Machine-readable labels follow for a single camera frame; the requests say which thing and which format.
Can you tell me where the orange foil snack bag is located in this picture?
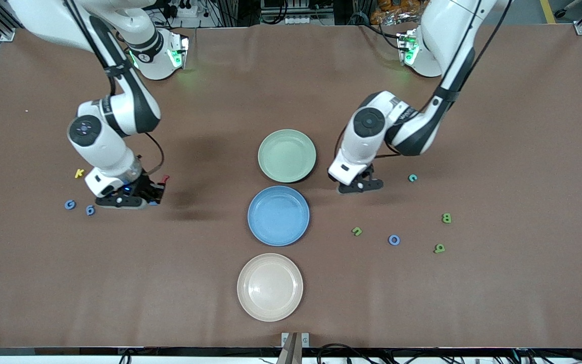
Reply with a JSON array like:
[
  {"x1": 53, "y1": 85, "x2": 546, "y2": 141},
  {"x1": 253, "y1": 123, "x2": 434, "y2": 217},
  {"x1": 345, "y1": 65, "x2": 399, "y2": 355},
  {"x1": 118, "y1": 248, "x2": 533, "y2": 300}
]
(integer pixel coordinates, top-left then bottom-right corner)
[{"x1": 372, "y1": 0, "x2": 423, "y2": 26}]

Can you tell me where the blue round plate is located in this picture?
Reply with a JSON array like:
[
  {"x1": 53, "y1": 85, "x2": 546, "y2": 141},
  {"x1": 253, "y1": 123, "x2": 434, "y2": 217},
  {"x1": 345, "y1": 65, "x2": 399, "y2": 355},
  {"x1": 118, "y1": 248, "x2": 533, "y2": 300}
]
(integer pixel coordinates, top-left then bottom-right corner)
[{"x1": 247, "y1": 186, "x2": 311, "y2": 247}]

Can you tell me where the small metal mounting bracket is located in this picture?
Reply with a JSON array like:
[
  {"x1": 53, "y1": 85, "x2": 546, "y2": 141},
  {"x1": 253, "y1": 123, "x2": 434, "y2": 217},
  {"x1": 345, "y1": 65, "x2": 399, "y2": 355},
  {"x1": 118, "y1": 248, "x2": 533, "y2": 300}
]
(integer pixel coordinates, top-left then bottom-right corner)
[{"x1": 277, "y1": 332, "x2": 311, "y2": 364}]

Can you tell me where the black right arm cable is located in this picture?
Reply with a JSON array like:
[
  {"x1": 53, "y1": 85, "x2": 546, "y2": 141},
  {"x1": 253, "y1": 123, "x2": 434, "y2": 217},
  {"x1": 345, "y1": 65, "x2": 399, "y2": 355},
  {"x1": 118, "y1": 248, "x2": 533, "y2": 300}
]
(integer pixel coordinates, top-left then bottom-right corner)
[{"x1": 64, "y1": 0, "x2": 165, "y2": 176}]

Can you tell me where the light green round plate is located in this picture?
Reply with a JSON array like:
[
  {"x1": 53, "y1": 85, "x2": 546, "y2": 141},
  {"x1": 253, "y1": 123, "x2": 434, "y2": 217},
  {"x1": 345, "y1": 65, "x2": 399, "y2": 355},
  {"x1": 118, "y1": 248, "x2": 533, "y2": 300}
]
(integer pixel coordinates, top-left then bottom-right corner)
[{"x1": 258, "y1": 129, "x2": 317, "y2": 184}]

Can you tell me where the beige round plate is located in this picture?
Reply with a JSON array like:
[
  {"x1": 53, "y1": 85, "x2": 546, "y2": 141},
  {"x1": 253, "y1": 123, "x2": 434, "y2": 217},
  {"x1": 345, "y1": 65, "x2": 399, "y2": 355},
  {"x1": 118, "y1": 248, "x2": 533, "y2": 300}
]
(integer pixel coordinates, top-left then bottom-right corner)
[{"x1": 236, "y1": 253, "x2": 304, "y2": 323}]

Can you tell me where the white power strip with plugs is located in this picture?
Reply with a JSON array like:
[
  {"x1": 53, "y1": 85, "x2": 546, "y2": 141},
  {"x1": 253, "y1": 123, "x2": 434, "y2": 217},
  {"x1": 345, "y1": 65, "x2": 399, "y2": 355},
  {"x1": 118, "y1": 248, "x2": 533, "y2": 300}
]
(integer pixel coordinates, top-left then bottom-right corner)
[{"x1": 167, "y1": 0, "x2": 198, "y2": 18}]

